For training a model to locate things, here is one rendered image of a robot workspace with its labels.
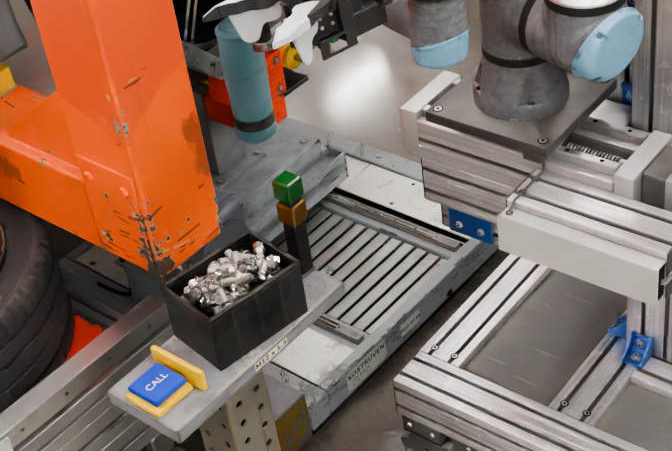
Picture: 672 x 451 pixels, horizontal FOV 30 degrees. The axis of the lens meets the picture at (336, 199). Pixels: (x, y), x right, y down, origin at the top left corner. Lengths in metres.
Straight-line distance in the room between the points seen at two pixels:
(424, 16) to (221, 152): 1.40
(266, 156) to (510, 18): 1.25
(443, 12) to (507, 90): 0.38
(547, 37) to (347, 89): 1.85
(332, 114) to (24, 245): 1.34
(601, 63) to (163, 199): 0.79
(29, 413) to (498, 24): 1.04
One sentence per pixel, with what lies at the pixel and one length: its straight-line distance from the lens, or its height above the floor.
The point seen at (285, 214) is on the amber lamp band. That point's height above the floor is 0.59.
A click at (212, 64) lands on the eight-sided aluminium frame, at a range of 2.61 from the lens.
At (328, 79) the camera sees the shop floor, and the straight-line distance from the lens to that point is 3.70.
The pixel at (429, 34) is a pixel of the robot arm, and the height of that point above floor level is 1.12.
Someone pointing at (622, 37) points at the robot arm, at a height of 1.00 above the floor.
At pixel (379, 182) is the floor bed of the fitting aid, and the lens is 3.11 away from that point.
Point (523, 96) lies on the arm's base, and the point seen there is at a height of 0.86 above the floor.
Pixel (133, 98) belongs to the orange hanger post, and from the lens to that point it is 2.04.
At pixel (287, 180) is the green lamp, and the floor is 0.66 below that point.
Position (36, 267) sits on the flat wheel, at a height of 0.50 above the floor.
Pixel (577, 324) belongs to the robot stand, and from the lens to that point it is 2.50.
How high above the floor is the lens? 1.91
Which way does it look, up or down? 37 degrees down
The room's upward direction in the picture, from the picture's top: 9 degrees counter-clockwise
